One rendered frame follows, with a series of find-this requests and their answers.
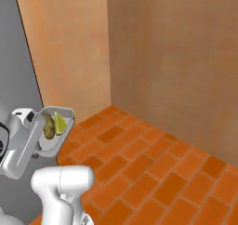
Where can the green lemon wedge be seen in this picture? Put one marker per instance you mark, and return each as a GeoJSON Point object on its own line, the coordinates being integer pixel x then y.
{"type": "Point", "coordinates": [59, 125]}

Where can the brown potato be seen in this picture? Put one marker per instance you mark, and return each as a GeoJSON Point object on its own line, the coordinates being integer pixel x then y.
{"type": "Point", "coordinates": [48, 126]}

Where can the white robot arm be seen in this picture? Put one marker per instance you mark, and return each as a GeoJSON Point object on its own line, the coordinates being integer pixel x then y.
{"type": "Point", "coordinates": [62, 188]}

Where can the grey vegetable container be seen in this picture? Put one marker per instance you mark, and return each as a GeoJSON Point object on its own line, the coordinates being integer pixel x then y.
{"type": "Point", "coordinates": [51, 145]}

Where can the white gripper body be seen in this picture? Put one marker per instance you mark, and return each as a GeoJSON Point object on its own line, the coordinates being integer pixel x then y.
{"type": "Point", "coordinates": [23, 148]}

